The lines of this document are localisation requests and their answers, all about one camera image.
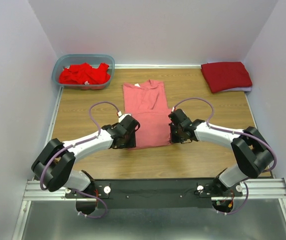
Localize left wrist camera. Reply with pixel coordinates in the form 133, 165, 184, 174
117, 111, 131, 122

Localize bright red crumpled t-shirts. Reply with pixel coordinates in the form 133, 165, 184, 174
58, 63, 111, 85

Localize dark red folded t-shirt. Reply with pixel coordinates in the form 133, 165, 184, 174
201, 61, 253, 94

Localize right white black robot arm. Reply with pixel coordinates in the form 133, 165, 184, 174
168, 109, 277, 196

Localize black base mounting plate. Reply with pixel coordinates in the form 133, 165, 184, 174
65, 178, 243, 213

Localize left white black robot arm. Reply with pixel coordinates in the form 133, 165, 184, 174
31, 114, 140, 198

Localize pink t-shirt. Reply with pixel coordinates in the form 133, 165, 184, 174
123, 79, 171, 149

